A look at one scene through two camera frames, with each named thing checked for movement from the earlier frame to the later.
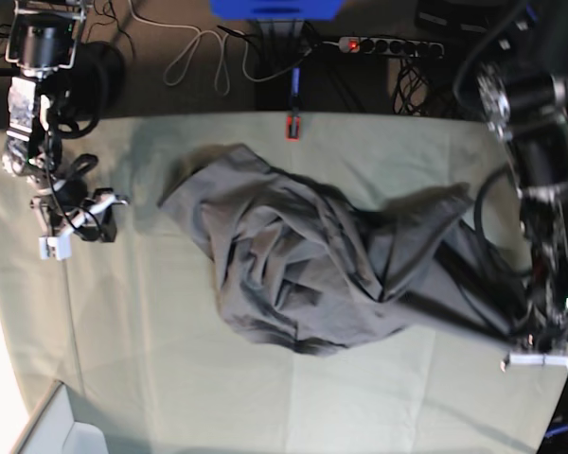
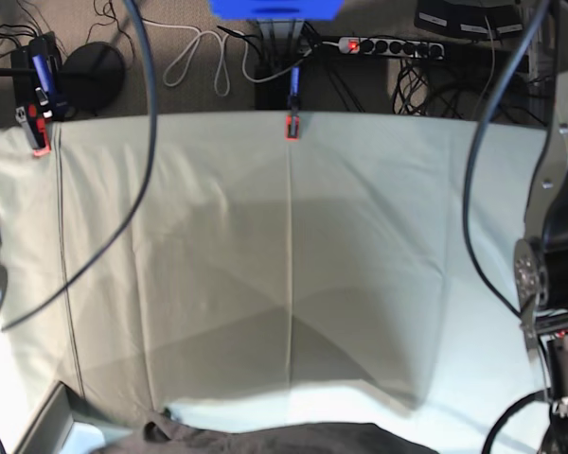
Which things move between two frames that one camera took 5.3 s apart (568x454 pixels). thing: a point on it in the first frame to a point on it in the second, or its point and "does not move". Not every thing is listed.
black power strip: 399,47 does not move
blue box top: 276,9 does not move
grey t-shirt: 324,271 to 328,438
